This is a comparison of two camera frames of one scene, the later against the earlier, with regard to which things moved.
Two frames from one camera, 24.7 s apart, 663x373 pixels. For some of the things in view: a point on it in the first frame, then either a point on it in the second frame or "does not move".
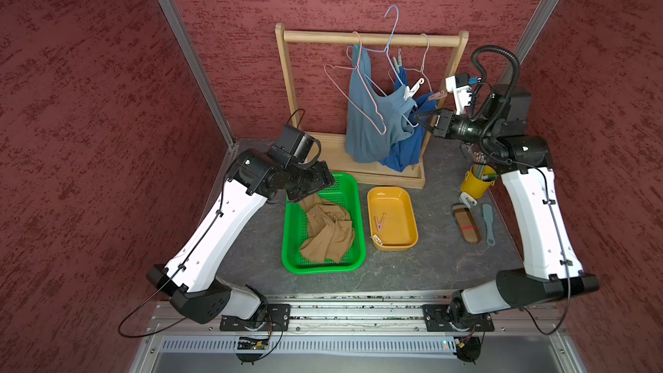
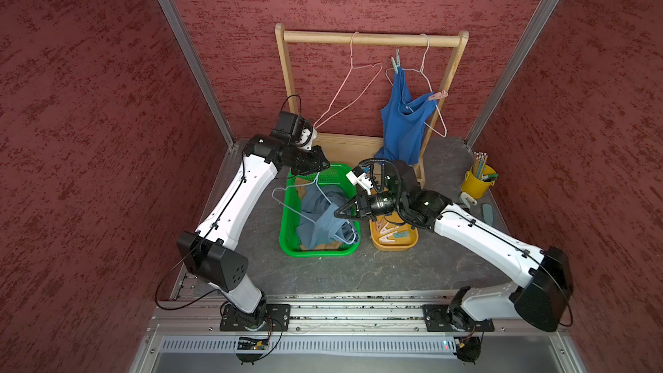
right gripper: x=444 y=122 → x=363 y=207
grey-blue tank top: x=377 y=123 → x=318 y=226
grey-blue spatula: x=488 y=216 does not move
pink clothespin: x=438 y=95 does not move
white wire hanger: x=419 y=70 does not move
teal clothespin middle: x=397 y=65 does not move
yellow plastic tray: x=399 y=230 does not move
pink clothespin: x=379 y=224 does not move
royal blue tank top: x=407 y=153 does not move
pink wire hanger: x=327 y=66 → x=344 y=83
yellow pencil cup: x=478 y=180 does not move
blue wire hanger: x=388 y=52 → x=311 y=183
